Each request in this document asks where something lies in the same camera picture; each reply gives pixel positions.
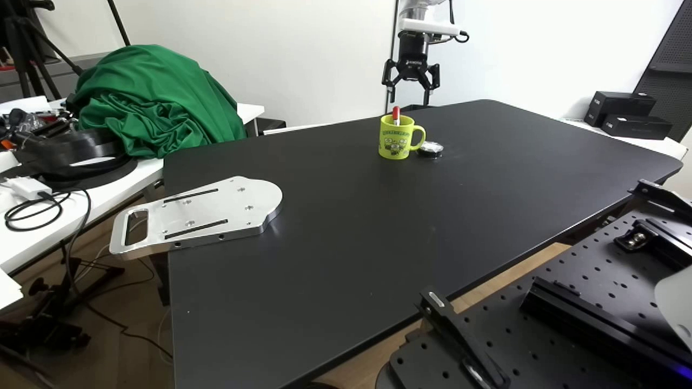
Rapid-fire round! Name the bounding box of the thin dark pole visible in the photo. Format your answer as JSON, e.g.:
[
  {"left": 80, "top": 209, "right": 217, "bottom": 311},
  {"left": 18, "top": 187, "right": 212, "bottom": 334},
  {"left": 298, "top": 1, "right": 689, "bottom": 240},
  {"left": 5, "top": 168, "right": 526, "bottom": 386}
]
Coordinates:
[
  {"left": 384, "top": 0, "right": 399, "bottom": 95},
  {"left": 106, "top": 0, "right": 134, "bottom": 47}
]

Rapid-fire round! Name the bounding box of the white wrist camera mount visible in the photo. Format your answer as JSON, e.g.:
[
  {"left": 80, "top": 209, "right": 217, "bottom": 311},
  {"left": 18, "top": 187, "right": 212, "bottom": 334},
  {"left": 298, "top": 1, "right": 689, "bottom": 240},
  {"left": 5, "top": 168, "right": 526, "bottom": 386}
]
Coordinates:
[{"left": 396, "top": 20, "right": 472, "bottom": 43}]

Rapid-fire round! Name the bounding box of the white side table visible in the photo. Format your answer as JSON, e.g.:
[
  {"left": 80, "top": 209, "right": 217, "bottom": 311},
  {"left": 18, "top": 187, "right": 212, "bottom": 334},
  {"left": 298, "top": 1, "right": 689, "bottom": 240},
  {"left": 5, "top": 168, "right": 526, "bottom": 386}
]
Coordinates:
[{"left": 0, "top": 95, "right": 266, "bottom": 311}]

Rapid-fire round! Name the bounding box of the black clamp bar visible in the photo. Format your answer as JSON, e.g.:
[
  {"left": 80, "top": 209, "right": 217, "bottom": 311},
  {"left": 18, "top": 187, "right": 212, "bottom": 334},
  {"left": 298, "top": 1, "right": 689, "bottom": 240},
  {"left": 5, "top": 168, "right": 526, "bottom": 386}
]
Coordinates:
[{"left": 419, "top": 290, "right": 510, "bottom": 389}]

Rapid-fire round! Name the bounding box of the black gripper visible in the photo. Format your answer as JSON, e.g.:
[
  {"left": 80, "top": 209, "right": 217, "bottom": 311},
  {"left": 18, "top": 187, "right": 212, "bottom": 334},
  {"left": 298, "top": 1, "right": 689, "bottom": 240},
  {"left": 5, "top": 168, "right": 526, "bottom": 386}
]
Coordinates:
[{"left": 381, "top": 31, "right": 444, "bottom": 92}]

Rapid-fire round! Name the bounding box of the green cloth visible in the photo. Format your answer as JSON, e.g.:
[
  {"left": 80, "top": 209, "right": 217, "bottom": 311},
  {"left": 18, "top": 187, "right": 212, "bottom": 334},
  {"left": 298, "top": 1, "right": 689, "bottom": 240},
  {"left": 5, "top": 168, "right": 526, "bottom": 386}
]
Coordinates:
[{"left": 65, "top": 43, "right": 248, "bottom": 160}]

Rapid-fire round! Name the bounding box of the black rail block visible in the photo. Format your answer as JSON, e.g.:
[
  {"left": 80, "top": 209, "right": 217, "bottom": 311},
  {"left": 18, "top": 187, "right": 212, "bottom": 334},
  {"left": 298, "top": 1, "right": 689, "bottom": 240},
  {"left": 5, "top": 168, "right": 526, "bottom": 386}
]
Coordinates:
[{"left": 522, "top": 277, "right": 692, "bottom": 370}]

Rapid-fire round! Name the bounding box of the black device box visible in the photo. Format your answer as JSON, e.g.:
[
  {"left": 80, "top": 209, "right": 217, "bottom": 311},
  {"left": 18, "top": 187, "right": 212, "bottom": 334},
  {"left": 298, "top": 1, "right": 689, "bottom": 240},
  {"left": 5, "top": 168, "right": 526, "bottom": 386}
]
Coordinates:
[
  {"left": 581, "top": 90, "right": 659, "bottom": 130},
  {"left": 602, "top": 114, "right": 676, "bottom": 140}
]

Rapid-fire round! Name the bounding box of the yellow mug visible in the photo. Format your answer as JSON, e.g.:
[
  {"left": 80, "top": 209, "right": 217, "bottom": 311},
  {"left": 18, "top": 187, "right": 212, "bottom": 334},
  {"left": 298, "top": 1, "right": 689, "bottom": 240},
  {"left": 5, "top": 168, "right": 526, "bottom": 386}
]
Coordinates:
[{"left": 377, "top": 112, "right": 427, "bottom": 162}]

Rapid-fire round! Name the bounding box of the black floor stand base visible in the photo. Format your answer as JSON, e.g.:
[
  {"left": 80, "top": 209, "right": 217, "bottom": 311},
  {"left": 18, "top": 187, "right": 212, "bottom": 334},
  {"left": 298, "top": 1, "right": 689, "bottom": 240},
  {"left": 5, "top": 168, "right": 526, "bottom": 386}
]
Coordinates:
[{"left": 0, "top": 257, "right": 174, "bottom": 362}]

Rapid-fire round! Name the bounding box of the black metal bracket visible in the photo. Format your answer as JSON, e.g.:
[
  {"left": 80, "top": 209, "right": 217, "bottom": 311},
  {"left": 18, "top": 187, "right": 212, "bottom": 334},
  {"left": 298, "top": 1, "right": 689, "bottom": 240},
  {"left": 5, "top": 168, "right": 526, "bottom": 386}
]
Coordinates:
[{"left": 612, "top": 179, "right": 692, "bottom": 270}]

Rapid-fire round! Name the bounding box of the silver metal plate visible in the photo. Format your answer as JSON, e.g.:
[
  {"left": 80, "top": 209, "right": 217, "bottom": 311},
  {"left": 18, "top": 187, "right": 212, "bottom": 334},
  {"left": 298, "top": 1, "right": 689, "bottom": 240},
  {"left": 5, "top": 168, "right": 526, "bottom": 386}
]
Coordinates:
[{"left": 107, "top": 175, "right": 285, "bottom": 261}]

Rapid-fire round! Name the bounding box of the black perforated breadboard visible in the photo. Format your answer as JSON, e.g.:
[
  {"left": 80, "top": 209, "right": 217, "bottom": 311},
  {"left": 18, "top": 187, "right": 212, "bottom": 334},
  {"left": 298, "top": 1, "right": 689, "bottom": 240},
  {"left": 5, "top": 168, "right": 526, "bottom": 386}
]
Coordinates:
[{"left": 386, "top": 207, "right": 692, "bottom": 389}]

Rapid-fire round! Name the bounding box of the black cable loop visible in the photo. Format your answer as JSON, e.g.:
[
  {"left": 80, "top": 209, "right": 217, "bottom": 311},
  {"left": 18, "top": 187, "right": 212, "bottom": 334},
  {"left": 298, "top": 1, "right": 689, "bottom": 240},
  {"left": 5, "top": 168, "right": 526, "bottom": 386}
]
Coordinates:
[{"left": 3, "top": 187, "right": 94, "bottom": 234}]

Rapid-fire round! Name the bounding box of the black tripod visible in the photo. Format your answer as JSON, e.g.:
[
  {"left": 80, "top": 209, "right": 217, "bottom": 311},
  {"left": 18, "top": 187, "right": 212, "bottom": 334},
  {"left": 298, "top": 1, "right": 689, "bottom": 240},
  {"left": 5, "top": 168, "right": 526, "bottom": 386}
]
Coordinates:
[{"left": 0, "top": 0, "right": 62, "bottom": 103}]

